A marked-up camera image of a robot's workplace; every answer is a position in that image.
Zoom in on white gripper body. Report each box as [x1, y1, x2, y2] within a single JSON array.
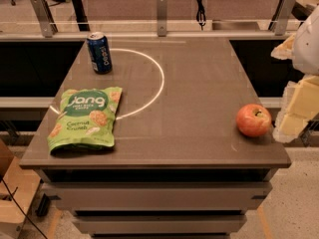
[[292, 6, 319, 75]]

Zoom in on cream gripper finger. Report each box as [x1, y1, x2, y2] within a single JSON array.
[[273, 76, 319, 143], [270, 34, 295, 60]]

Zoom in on red apple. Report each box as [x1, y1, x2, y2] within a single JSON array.
[[236, 104, 272, 137]]

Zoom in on green rice chip bag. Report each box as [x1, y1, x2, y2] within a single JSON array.
[[47, 87, 122, 153]]

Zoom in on grey drawer cabinet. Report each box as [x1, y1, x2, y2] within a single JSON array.
[[21, 37, 290, 239]]

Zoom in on blue pepsi can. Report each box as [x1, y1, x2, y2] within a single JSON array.
[[87, 32, 113, 74]]

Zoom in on wooden box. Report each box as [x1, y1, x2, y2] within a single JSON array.
[[0, 139, 40, 239]]

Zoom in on right metal rail bracket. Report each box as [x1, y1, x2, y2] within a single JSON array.
[[273, 0, 296, 36]]

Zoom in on metal rail bracket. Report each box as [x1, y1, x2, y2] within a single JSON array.
[[157, 0, 167, 37], [30, 0, 55, 38], [273, 0, 296, 36]]

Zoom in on black hanging cable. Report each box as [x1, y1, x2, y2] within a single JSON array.
[[193, 0, 207, 31]]

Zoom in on middle metal rail bracket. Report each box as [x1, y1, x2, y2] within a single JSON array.
[[157, 0, 167, 37]]

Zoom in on left metal rail bracket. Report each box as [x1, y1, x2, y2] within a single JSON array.
[[30, 0, 55, 38]]

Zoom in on black cable on floor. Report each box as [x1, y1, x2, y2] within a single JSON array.
[[0, 176, 49, 239]]

